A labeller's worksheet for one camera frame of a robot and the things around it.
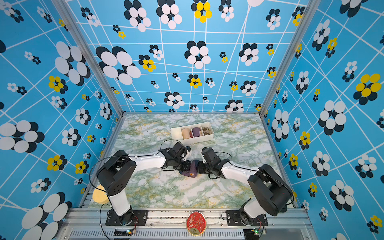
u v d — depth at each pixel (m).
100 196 0.78
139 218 0.74
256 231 0.70
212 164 0.69
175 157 0.74
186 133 1.01
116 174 0.48
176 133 1.06
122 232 0.72
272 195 0.43
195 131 1.04
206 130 1.03
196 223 0.69
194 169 0.87
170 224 0.72
